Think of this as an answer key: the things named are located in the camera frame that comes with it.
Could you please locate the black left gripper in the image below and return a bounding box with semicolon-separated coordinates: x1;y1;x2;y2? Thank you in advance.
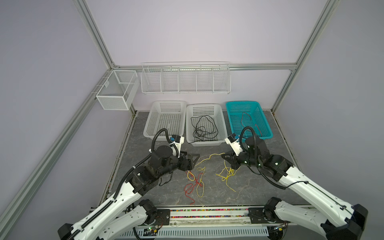
158;150;200;178

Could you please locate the white vented cable duct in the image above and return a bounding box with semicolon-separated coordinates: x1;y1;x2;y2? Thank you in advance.
136;226;269;240

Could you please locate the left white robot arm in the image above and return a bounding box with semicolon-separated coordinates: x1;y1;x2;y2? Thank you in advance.
58;146;200;240

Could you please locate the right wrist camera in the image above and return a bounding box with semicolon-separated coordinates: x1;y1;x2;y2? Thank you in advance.
225;134;243;156

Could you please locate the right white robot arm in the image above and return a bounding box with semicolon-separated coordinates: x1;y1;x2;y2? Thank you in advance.
222;134;368;240

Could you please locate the left white plastic basket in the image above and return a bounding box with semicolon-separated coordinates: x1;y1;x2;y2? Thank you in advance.
143;101;187;140

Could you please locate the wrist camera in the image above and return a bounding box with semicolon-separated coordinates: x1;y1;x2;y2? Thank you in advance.
225;134;243;156
170;135;185;158

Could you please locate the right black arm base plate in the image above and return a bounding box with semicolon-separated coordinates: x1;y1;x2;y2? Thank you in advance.
248;207;289;224

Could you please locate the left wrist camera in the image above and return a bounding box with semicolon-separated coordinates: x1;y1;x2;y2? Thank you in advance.
170;135;185;158

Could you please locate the middle white plastic basket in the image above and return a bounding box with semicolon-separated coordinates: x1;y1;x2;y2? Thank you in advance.
186;104;228;147

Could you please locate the black cable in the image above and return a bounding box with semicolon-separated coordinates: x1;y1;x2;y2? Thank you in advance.
190;115;219;142

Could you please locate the white wire wall shelf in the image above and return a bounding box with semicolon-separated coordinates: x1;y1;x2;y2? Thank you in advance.
141;62;232;94

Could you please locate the yellow cable bundle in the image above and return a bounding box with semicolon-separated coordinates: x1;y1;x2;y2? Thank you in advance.
187;152;226;198

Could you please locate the white mesh wall box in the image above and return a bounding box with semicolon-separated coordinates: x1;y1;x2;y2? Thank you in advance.
96;70;140;111

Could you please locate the small green circuit board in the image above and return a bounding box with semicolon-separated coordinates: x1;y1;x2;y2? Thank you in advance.
143;228;158;237

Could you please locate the red cable bundle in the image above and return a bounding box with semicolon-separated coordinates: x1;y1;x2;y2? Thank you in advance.
183;171;205;206

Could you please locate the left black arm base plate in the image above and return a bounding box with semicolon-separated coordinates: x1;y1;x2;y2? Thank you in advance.
144;209;171;226

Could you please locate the white plastic basket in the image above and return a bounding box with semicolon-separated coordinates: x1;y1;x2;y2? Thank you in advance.
186;104;228;147
143;101;187;140

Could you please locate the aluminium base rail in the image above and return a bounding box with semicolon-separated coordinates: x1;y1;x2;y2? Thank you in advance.
86;205;316;230

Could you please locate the teal plastic basket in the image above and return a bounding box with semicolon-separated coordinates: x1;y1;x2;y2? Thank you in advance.
226;101;273;140

